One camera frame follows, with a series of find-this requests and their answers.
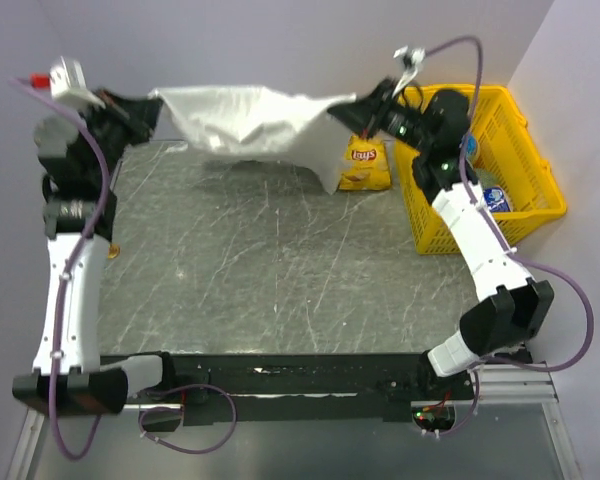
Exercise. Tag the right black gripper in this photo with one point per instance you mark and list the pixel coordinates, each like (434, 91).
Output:
(367, 114)

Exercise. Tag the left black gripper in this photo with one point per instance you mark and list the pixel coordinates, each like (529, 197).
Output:
(136, 115)

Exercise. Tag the white t-shirt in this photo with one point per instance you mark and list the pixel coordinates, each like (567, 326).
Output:
(256, 123)

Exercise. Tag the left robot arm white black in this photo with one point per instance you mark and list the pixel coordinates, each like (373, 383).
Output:
(80, 156)

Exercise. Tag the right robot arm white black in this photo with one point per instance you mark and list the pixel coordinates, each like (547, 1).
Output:
(511, 305)

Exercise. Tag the yellow Lays chips bag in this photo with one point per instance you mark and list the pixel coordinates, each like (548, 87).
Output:
(366, 166)

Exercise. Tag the blue white tape roll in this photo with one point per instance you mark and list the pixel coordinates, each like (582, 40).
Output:
(472, 149)

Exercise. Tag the green round melon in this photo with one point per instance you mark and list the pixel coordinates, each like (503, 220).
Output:
(486, 178)

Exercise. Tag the yellow plastic basket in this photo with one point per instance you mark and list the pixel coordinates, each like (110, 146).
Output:
(506, 151)

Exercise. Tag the blue white snack packet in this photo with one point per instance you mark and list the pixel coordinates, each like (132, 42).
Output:
(497, 200)

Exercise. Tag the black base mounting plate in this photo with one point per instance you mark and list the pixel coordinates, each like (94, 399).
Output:
(268, 387)

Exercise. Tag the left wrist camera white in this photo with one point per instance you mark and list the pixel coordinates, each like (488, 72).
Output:
(67, 85)

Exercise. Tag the aluminium frame rail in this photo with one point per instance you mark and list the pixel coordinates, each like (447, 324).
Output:
(507, 384)

